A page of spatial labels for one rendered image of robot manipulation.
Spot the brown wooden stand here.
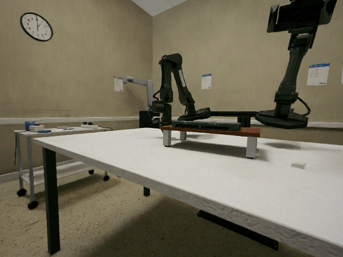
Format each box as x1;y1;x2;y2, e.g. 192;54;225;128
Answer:
160;125;260;159

